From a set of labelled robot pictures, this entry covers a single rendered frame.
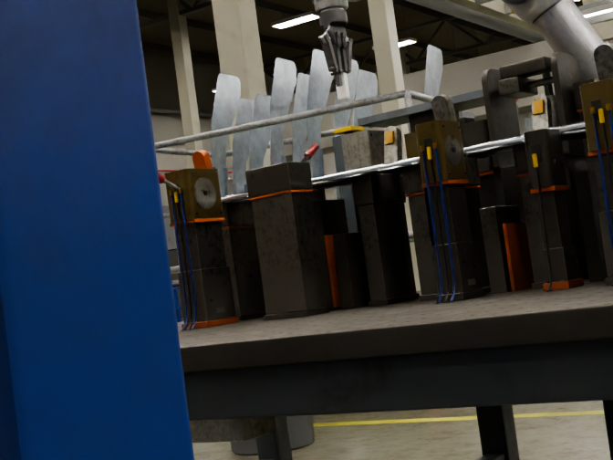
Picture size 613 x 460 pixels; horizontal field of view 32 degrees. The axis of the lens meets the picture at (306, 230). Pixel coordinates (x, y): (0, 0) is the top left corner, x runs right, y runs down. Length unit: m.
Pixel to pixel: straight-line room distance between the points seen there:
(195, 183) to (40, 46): 2.15
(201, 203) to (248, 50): 7.73
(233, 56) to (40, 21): 9.84
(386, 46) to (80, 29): 8.71
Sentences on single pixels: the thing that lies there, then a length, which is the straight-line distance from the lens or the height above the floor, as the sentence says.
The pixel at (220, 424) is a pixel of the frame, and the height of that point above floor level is 0.53.
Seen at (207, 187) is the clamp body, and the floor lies 1.02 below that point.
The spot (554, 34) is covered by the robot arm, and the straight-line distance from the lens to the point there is 2.53.
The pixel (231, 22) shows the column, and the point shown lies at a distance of 10.17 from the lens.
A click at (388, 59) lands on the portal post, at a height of 2.50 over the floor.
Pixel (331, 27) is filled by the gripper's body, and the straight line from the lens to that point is 2.84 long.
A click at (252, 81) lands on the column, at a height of 2.68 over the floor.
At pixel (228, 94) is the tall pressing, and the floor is 2.10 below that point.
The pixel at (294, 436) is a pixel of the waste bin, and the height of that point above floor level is 0.06.
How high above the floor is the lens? 0.78
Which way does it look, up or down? 3 degrees up
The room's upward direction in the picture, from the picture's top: 8 degrees counter-clockwise
